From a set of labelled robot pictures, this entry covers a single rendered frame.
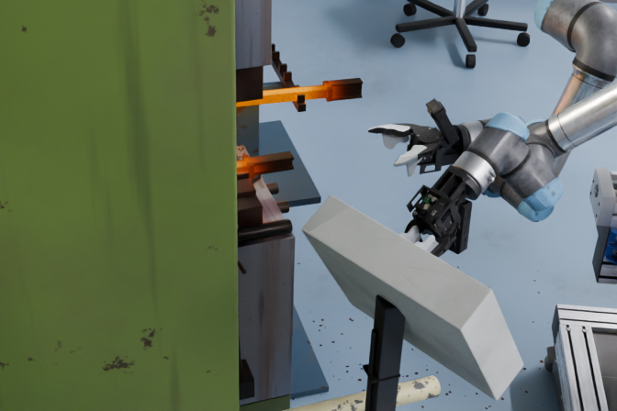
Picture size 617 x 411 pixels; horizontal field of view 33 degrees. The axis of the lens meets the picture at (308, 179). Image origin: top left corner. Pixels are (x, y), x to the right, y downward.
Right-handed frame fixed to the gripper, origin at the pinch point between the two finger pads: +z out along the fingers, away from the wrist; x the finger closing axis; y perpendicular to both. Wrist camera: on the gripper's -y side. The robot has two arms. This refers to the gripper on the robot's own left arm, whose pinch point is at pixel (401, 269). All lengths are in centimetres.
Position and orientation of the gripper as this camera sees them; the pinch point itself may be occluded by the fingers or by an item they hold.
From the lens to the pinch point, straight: 187.6
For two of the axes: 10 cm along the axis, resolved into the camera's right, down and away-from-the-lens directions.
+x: 7.0, 4.1, -5.9
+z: -6.4, 7.3, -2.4
